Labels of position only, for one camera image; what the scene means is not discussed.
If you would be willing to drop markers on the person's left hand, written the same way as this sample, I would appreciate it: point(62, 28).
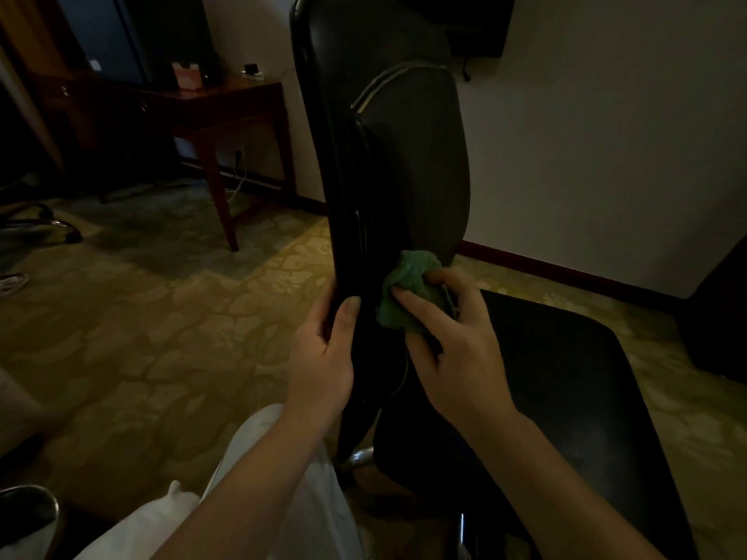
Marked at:
point(321, 373)

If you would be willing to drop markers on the person's right hand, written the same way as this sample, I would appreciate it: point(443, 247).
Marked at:
point(467, 367)

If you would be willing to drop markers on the green cleaning cloth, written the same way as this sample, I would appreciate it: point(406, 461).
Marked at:
point(408, 274)

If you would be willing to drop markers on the black leather chair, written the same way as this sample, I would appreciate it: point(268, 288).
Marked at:
point(408, 157)

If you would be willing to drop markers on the person's right forearm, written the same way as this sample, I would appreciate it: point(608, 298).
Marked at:
point(560, 501)

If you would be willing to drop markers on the person's left forearm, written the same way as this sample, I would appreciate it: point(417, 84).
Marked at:
point(251, 501)

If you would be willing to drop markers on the black swivel chair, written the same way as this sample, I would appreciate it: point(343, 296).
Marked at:
point(46, 222)

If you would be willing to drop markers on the dark red baseboard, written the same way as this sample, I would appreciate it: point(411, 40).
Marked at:
point(554, 274)

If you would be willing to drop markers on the dark cabinet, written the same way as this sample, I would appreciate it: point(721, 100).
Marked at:
point(718, 320)

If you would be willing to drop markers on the dark red wooden table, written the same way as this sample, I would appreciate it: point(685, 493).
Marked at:
point(222, 104)

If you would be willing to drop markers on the beige upholstered furniture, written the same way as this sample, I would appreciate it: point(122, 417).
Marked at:
point(20, 414)

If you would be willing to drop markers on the small black white device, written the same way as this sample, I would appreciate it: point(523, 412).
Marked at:
point(252, 72)

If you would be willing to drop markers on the metal trash bin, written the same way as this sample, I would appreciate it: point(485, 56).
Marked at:
point(26, 507)

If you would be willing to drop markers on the pink tissue box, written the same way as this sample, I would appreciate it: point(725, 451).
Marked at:
point(188, 77)

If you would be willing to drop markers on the black mini fridge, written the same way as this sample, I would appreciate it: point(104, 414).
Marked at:
point(128, 29)

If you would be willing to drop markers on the brown curtain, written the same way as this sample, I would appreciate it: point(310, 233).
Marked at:
point(26, 81)

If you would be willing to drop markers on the black wall television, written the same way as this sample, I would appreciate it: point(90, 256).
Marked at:
point(478, 23)

